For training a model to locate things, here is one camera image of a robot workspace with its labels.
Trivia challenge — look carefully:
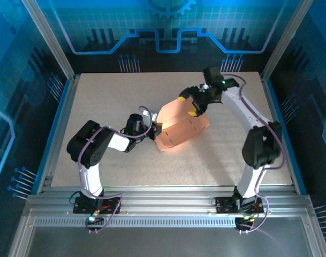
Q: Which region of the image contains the brown cardboard paper box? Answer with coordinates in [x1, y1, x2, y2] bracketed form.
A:
[154, 98, 210, 153]

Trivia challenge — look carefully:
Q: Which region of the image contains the circuit board with lights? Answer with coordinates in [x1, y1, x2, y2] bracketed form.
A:
[85, 209, 105, 225]
[234, 214, 257, 228]

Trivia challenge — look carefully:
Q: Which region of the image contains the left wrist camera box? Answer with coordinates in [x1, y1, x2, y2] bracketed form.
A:
[143, 109, 158, 123]

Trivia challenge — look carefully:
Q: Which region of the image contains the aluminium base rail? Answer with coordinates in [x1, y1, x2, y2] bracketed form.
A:
[25, 186, 313, 217]

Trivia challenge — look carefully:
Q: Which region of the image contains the aluminium side rail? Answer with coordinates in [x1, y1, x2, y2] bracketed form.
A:
[260, 72, 300, 195]
[36, 74, 80, 195]

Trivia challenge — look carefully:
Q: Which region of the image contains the slotted metal cable duct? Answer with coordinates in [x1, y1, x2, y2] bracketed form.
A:
[34, 217, 237, 228]

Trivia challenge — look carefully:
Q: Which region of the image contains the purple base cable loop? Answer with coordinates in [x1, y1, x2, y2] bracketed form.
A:
[237, 198, 289, 250]
[84, 190, 124, 234]

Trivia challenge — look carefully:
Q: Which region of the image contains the aluminium frame post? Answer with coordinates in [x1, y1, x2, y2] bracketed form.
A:
[20, 0, 77, 81]
[260, 0, 315, 81]

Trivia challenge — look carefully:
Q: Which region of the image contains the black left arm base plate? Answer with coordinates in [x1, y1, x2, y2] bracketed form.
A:
[73, 196, 123, 215]

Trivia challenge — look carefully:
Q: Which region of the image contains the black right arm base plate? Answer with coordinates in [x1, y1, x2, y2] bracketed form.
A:
[215, 196, 264, 215]

